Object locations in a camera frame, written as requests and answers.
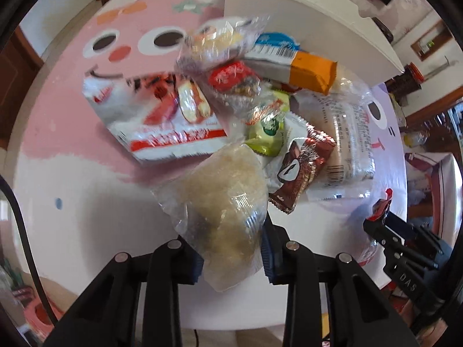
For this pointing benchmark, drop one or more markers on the white plastic bin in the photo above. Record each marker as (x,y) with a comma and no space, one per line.
(307,11)

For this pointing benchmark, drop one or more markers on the brown woven basket red lid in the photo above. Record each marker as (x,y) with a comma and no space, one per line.
(407,79)

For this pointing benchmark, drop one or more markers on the brown wooden door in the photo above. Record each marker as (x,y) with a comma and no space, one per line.
(16,79)

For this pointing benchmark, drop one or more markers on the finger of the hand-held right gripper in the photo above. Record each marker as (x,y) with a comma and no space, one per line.
(390,229)

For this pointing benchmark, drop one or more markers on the green snack packet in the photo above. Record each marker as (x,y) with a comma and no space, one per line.
(267,133)

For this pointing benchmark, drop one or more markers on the red white snack bag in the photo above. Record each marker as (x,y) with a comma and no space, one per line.
(162,130)

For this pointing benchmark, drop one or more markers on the clear packet of beige biscuits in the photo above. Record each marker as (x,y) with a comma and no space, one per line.
(347,130)

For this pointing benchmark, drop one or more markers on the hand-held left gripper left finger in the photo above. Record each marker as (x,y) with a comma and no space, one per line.
(193,269)

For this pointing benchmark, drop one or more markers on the clear bag of candy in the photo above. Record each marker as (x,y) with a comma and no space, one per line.
(231,76)

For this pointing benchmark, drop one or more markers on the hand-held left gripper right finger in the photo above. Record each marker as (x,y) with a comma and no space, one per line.
(268,260)

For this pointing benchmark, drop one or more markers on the clear bag of beige pastry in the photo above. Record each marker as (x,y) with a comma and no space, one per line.
(224,195)

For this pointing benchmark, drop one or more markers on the white orange snack packet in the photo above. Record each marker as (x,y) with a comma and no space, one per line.
(311,70)

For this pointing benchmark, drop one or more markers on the brown snack packet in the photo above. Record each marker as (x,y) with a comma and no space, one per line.
(300,166)

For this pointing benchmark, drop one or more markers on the yellow liquid plastic bottle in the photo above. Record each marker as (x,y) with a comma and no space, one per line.
(416,139)

